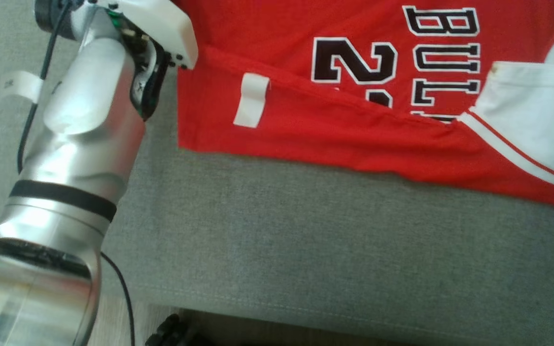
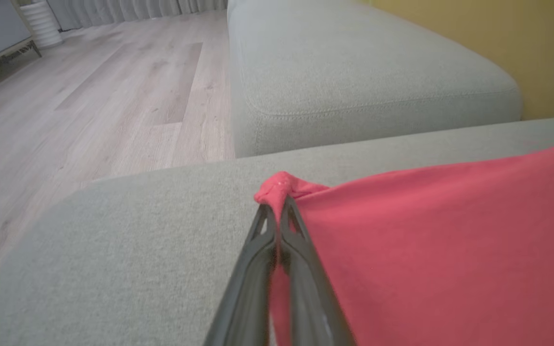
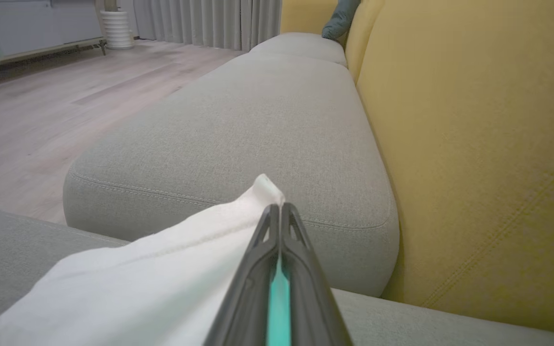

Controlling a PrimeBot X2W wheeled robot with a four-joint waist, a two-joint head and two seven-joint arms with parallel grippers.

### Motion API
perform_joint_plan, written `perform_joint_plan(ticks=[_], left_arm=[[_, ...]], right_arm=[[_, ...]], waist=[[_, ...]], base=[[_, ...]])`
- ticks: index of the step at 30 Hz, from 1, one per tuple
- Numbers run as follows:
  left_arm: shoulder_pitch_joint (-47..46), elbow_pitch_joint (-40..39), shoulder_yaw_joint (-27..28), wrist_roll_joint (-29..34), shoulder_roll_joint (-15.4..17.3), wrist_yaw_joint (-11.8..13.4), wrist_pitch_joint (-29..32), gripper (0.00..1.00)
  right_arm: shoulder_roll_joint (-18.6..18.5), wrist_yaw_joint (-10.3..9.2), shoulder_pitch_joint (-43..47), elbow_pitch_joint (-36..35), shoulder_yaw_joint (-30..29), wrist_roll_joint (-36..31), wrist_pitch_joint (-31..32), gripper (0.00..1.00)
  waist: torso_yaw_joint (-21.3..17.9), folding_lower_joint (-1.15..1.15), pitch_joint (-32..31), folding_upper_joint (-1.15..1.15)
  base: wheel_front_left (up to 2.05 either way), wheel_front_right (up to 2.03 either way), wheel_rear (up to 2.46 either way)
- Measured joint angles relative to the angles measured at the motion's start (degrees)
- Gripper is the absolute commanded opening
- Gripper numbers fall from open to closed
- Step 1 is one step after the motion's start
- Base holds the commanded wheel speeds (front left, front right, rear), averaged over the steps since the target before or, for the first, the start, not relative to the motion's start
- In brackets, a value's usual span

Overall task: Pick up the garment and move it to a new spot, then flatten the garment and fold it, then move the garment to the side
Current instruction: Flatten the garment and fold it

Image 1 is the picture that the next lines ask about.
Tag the grey sofa seat cushion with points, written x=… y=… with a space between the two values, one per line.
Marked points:
x=306 y=240

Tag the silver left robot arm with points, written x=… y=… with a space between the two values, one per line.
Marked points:
x=80 y=144

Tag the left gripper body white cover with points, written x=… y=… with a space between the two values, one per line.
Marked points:
x=171 y=29

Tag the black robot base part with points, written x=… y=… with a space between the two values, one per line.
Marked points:
x=181 y=334

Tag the red and white basketball jersey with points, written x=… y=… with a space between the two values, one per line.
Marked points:
x=306 y=125

